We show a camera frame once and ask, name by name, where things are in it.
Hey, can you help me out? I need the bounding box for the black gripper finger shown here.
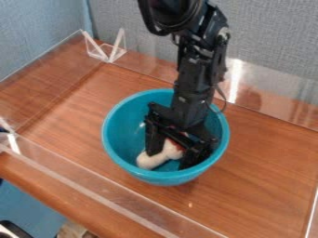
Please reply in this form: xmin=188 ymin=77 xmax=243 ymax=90
xmin=145 ymin=123 xmax=168 ymax=156
xmin=179 ymin=141 xmax=212 ymax=170

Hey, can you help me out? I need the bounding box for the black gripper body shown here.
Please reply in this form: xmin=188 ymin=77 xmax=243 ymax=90
xmin=143 ymin=69 xmax=220 ymax=156

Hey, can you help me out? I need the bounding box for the white brown toy mushroom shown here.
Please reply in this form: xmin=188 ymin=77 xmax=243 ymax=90
xmin=136 ymin=139 xmax=185 ymax=170

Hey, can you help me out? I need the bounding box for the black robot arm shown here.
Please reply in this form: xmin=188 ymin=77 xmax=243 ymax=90
xmin=137 ymin=0 xmax=231 ymax=170

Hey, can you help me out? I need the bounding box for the blue plastic bowl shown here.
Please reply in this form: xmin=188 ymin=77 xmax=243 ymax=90
xmin=100 ymin=88 xmax=231 ymax=186

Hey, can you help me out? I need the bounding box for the clear acrylic back panel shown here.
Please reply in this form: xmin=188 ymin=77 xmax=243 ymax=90
xmin=79 ymin=29 xmax=318 ymax=133

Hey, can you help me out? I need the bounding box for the clear acrylic front panel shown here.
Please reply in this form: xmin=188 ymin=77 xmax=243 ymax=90
xmin=0 ymin=134 xmax=228 ymax=238

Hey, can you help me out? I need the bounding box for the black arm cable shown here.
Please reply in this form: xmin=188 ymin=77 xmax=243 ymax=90
xmin=208 ymin=83 xmax=228 ymax=114

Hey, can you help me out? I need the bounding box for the clear acrylic corner bracket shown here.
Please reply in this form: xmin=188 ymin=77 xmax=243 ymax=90
xmin=80 ymin=28 xmax=127 ymax=63

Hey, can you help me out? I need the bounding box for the clear acrylic front bracket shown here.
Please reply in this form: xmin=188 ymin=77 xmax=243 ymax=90
xmin=0 ymin=117 xmax=21 ymax=154

